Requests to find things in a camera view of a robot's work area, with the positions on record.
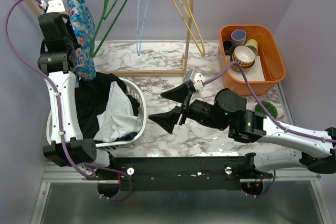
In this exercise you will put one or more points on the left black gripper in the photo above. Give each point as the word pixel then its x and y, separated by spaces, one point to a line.
pixel 69 29

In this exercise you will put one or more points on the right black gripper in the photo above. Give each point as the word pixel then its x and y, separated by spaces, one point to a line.
pixel 167 120

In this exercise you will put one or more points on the floral blue garment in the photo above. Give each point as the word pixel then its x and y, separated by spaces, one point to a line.
pixel 84 29

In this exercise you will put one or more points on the black pleated skirt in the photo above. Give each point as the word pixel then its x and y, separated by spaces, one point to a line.
pixel 91 100

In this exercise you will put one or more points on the blue denim skirt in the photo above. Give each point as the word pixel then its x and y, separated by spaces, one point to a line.
pixel 127 137

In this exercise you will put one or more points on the white cloth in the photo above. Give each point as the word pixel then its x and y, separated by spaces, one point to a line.
pixel 118 118

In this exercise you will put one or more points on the yellow hanger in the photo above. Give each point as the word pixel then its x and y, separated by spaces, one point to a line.
pixel 184 10

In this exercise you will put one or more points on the light blue wire hanger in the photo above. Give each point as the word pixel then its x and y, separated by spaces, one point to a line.
pixel 142 8

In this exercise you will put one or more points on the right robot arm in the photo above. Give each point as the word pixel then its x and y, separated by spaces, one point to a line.
pixel 310 149

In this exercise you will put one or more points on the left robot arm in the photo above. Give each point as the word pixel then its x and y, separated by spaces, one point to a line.
pixel 57 62

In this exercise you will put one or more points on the white laundry basket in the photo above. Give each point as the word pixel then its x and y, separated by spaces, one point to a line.
pixel 107 110

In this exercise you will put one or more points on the black cup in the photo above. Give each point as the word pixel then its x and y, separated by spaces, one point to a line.
pixel 228 47

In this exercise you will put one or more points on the green interior mug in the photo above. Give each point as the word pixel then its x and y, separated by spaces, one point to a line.
pixel 270 108

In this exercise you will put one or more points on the patterned white bowl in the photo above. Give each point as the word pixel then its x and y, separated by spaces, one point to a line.
pixel 244 56

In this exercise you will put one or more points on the purple cup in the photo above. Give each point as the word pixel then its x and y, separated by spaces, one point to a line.
pixel 238 37

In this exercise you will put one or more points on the cream cup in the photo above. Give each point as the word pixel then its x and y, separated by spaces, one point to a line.
pixel 253 45

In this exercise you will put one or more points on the orange plastic bin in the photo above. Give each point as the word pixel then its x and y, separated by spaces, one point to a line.
pixel 268 69

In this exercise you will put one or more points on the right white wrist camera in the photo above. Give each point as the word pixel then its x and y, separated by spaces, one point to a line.
pixel 194 79

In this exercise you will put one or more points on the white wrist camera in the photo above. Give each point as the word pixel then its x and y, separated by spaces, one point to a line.
pixel 53 6
pixel 194 79

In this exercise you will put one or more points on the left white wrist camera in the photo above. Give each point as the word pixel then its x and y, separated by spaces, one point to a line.
pixel 53 6

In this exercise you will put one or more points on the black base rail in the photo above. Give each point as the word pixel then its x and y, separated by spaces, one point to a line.
pixel 180 173

